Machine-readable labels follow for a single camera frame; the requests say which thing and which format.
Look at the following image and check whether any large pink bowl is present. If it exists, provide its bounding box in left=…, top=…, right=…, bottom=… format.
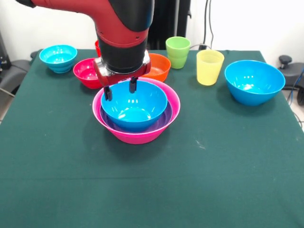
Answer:
left=92, top=77, right=181, bottom=145

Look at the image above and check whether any medium blue bowl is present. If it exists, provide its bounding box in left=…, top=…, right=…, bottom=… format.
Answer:
left=101, top=80, right=168, bottom=133
left=224, top=60, right=286, bottom=106

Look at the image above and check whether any black wall cable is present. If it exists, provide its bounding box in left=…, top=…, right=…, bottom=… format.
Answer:
left=198, top=0, right=215, bottom=50

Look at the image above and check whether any purple shallow bowl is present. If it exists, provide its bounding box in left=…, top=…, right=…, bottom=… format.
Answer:
left=99, top=102, right=173, bottom=135

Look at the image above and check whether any yellow cup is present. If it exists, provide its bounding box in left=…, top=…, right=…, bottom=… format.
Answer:
left=196, top=49, right=225, bottom=86

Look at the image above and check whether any small crimson bowl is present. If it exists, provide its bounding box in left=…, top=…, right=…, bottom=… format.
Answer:
left=73, top=57, right=105, bottom=90

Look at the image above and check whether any green cup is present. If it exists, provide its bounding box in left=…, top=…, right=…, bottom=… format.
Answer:
left=165, top=36, right=191, bottom=70

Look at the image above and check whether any small orange bowl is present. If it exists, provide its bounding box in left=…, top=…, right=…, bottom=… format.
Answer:
left=141, top=53, right=171, bottom=83

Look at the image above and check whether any small blue bowl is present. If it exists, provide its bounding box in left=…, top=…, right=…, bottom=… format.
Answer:
left=39, top=44, right=78, bottom=68
left=47, top=62, right=75, bottom=74

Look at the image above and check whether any dark green tablecloth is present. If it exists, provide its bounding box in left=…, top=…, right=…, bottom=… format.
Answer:
left=0, top=48, right=304, bottom=228

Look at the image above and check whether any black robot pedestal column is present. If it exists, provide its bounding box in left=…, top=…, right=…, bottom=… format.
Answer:
left=147, top=0, right=192, bottom=50

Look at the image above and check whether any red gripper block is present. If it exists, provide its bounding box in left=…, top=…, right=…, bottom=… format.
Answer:
left=93, top=51, right=152, bottom=102

